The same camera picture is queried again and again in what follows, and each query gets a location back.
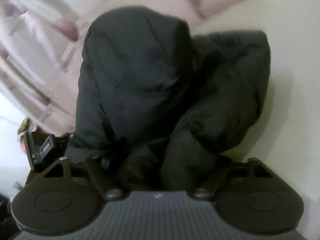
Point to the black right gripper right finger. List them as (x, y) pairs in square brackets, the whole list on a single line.
[(249, 196)]

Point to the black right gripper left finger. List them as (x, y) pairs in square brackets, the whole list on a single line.
[(67, 196)]

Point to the black jacket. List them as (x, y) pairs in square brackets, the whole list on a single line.
[(161, 105)]

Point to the pink leaf-print curtain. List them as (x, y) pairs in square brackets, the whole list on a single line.
[(41, 44)]

